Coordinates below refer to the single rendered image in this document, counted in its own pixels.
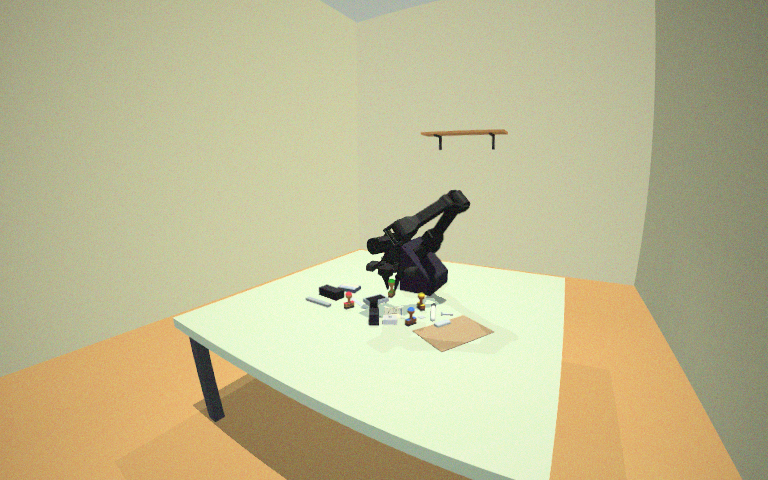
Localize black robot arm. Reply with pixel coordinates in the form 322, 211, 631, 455
367, 190, 471, 277

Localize brown clipboard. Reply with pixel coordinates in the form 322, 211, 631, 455
412, 315, 495, 352

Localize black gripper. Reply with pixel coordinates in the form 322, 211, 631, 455
366, 251, 419, 291

